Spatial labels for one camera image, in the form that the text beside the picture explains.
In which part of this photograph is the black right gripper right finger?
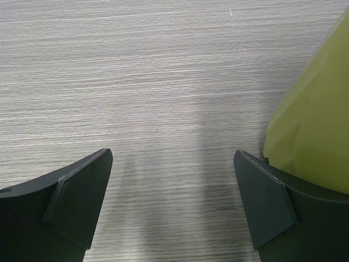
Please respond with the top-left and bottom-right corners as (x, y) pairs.
(233, 150), (348, 261)

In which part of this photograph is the olive green plastic bin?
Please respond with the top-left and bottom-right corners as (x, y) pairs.
(263, 11), (348, 193)

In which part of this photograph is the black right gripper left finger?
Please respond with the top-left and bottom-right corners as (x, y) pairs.
(1, 148), (113, 261)

